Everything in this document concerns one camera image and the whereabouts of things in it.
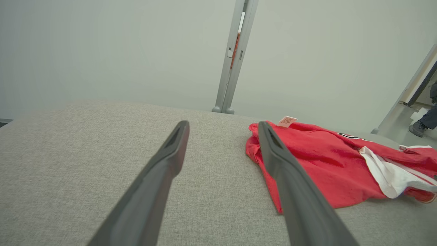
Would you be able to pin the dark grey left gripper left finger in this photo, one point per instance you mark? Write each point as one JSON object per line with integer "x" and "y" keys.
{"x": 146, "y": 201}

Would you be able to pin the dark shoe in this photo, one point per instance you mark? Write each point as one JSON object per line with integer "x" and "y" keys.
{"x": 418, "y": 129}

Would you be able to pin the red jersey white sleeves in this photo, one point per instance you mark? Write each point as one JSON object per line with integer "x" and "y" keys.
{"x": 324, "y": 164}

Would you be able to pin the person leg dark trousers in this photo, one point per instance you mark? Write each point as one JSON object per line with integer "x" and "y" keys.
{"x": 431, "y": 118}

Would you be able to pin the grey partition post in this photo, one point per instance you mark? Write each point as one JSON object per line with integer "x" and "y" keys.
{"x": 232, "y": 75}

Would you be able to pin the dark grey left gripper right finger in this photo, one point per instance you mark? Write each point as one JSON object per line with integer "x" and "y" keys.
{"x": 300, "y": 205}

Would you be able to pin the grey doorway frame post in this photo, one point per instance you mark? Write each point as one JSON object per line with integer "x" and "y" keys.
{"x": 403, "y": 92}

